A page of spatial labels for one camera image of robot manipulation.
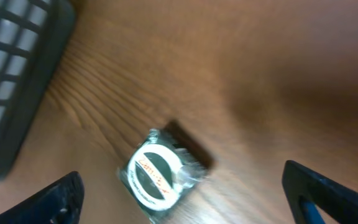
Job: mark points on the round sticker item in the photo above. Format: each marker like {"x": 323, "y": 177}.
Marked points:
{"x": 162, "y": 171}

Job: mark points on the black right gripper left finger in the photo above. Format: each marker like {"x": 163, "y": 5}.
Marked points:
{"x": 60, "y": 202}

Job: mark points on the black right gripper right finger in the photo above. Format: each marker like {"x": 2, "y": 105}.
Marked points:
{"x": 307, "y": 190}

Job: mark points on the grey plastic mesh basket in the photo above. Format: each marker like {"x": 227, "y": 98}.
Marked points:
{"x": 33, "y": 35}

